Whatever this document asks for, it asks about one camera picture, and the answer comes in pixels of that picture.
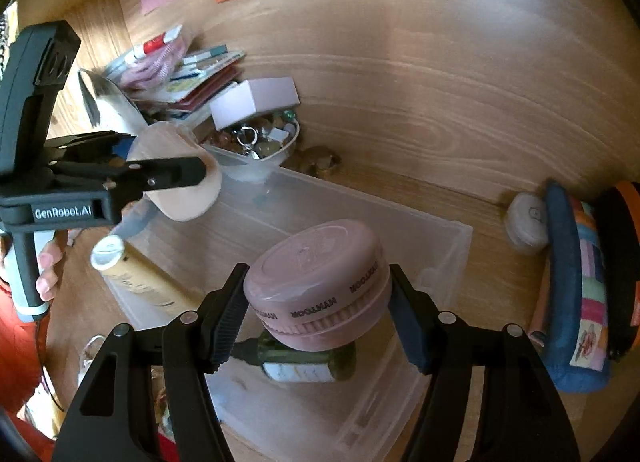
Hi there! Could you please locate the metal chain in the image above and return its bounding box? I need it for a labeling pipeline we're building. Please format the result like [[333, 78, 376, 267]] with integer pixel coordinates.
[[0, 4, 14, 60]]

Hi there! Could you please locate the pile of stones and trinkets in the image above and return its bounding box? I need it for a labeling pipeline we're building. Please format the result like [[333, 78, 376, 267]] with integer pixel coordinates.
[[212, 110, 297, 157]]

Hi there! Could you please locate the blue patchwork pouch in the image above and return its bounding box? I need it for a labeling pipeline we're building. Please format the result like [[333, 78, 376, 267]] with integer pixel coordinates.
[[529, 180, 614, 394]]

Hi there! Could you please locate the brown stone figurine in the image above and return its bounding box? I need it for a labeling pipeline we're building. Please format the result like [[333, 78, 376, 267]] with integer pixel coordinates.
[[289, 144, 344, 179]]

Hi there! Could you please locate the black orange pouch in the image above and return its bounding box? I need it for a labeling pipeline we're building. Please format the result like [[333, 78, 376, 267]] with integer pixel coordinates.
[[594, 180, 640, 362]]

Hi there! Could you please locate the pink powder puff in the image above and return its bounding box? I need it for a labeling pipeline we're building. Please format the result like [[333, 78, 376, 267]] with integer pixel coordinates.
[[126, 123, 223, 223]]

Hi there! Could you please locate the white round case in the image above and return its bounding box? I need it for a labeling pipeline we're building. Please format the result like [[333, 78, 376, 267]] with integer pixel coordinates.
[[503, 192, 552, 256]]

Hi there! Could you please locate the person's left hand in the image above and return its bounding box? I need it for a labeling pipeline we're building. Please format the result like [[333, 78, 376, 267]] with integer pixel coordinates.
[[0, 231, 69, 299]]

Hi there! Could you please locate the person's left forearm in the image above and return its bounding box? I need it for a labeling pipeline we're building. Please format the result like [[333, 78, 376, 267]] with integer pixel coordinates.
[[0, 278, 51, 415]]

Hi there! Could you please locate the green bottle with white label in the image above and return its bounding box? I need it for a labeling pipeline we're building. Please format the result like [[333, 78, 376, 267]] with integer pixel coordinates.
[[234, 332, 357, 384]]

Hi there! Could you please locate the stack of booklets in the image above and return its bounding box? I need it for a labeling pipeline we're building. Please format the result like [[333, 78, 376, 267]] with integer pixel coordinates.
[[135, 44, 247, 127]]

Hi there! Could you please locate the lilac white box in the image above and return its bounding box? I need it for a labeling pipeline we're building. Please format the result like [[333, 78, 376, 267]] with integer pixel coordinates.
[[209, 76, 301, 131]]

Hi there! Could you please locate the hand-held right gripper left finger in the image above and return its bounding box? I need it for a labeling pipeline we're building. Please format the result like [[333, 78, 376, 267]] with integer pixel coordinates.
[[52, 263, 251, 462]]

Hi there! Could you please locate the white heart-shaped bowl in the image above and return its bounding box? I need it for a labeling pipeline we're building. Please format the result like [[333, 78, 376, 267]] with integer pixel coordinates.
[[200, 112, 301, 179]]

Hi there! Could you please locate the clear bag with pink cloth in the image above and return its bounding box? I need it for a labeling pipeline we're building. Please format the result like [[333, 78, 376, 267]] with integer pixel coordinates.
[[106, 24, 195, 92]]

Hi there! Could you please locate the beige cosmetic tube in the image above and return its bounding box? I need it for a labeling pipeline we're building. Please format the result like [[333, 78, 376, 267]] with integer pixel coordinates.
[[90, 235, 202, 325]]

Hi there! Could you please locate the pink round jar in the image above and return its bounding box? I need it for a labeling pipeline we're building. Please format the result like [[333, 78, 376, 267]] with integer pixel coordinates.
[[242, 218, 392, 350]]

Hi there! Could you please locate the shiny silver object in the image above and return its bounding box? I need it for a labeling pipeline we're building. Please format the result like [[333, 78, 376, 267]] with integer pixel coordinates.
[[79, 68, 147, 139]]

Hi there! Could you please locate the clear plastic container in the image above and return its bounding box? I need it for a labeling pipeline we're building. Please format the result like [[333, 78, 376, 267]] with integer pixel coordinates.
[[102, 144, 474, 462]]

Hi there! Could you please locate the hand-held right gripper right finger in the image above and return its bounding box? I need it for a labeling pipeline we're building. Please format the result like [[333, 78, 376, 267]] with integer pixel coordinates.
[[387, 263, 583, 462]]

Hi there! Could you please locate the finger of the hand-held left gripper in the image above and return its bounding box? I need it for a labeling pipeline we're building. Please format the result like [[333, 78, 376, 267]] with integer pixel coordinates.
[[52, 154, 207, 193], [44, 131, 137, 165]]

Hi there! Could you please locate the clear plastic packet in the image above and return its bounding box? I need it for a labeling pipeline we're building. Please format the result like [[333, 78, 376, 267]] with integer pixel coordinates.
[[77, 334, 113, 380]]

